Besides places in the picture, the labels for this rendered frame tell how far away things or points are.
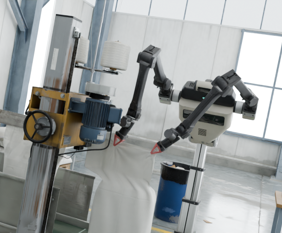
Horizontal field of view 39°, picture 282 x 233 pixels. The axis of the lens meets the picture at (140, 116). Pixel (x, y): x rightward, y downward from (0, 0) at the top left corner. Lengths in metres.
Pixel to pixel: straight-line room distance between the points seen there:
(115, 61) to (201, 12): 8.67
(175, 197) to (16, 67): 4.97
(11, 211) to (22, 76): 5.88
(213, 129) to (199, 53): 7.89
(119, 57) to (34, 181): 0.86
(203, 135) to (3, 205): 1.45
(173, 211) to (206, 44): 6.65
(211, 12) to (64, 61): 8.83
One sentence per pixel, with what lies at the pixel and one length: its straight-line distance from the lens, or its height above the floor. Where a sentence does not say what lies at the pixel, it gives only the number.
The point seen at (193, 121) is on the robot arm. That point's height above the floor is 1.30.
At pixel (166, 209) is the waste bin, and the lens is 4.75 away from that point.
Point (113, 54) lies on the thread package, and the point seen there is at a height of 1.60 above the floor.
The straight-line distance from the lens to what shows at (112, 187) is 2.55.
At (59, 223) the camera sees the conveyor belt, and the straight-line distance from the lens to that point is 3.02.
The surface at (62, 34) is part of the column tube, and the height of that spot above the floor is 1.65.
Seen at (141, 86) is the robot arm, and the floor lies 1.46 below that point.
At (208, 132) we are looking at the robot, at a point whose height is 1.22.
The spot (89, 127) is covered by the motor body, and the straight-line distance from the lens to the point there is 2.22.
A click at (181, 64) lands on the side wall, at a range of 10.72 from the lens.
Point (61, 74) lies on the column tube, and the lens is 2.24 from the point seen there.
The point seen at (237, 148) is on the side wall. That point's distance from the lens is 10.46.
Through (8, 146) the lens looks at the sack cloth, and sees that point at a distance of 2.93.
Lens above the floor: 1.40
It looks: 3 degrees down
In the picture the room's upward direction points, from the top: 11 degrees clockwise
